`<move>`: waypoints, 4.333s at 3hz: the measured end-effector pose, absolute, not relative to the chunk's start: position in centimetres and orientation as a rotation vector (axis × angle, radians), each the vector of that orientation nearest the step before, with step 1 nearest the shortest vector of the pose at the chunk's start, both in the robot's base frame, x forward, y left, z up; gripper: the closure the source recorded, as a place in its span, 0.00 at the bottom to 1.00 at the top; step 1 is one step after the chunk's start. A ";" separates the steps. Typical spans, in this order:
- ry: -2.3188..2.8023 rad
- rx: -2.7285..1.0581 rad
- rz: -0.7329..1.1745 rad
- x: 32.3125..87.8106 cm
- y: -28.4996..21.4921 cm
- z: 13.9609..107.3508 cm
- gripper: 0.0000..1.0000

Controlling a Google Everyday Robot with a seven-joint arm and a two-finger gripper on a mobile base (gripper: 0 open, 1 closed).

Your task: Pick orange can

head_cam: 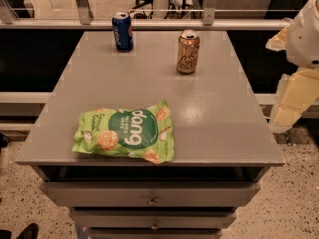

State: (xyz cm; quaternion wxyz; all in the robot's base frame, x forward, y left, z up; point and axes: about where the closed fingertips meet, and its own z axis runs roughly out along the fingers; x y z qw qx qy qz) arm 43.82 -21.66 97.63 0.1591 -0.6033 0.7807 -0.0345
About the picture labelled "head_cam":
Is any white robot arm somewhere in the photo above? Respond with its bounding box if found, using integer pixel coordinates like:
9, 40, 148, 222
266, 0, 319, 133

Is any orange LaCroix soda can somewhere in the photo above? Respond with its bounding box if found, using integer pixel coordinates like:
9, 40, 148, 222
176, 29, 200, 74

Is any blue Pepsi soda can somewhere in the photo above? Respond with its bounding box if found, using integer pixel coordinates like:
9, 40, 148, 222
112, 12, 133, 52

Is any grey drawer cabinet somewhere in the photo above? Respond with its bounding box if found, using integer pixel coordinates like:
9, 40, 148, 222
17, 31, 283, 239

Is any green Dang rice chips bag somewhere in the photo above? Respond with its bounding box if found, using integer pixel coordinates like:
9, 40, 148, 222
72, 100, 174, 165

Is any bottom grey drawer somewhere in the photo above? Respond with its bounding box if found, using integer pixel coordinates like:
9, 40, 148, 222
89, 228, 222, 239

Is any grey drawer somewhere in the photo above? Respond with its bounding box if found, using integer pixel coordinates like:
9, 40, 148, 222
40, 182, 260, 207
89, 228, 222, 239
71, 209, 236, 229

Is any grey metal railing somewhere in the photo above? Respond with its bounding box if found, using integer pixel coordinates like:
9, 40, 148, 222
0, 0, 302, 31

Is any middle grey drawer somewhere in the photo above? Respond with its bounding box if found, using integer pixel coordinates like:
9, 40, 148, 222
71, 209, 236, 229

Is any top grey drawer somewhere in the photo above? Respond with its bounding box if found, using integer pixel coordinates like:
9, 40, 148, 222
40, 182, 260, 207

